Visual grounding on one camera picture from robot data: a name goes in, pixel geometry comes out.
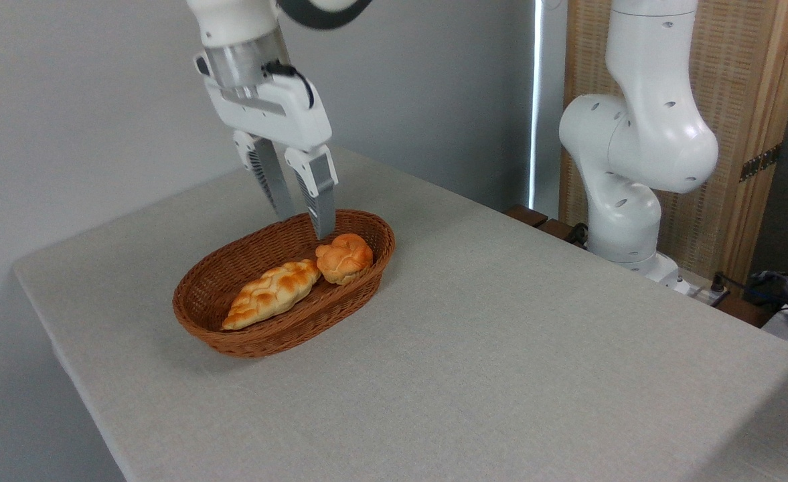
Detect round knotted bread roll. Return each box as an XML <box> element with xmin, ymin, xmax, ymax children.
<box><xmin>315</xmin><ymin>233</ymin><xmax>374</xmax><ymax>286</ymax></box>

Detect dark metal hinge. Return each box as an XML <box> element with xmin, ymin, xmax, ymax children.
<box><xmin>740</xmin><ymin>144</ymin><xmax>782</xmax><ymax>183</ymax></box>

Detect long braided bread loaf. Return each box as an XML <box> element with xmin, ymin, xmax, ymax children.
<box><xmin>222</xmin><ymin>259</ymin><xmax>322</xmax><ymax>331</ymax></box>

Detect brown wicker basket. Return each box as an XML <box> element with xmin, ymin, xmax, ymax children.
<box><xmin>172</xmin><ymin>209</ymin><xmax>396</xmax><ymax>359</ymax></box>

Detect grey tablecloth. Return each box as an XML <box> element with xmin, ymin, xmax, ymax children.
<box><xmin>13</xmin><ymin>144</ymin><xmax>788</xmax><ymax>482</ymax></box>

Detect black base plug cable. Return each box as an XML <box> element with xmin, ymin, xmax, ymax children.
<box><xmin>710</xmin><ymin>271</ymin><xmax>769</xmax><ymax>299</ymax></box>

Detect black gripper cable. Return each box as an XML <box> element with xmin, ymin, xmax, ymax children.
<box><xmin>264</xmin><ymin>60</ymin><xmax>315</xmax><ymax>109</ymax></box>

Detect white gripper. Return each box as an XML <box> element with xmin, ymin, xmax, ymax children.
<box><xmin>193</xmin><ymin>50</ymin><xmax>339</xmax><ymax>240</ymax></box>

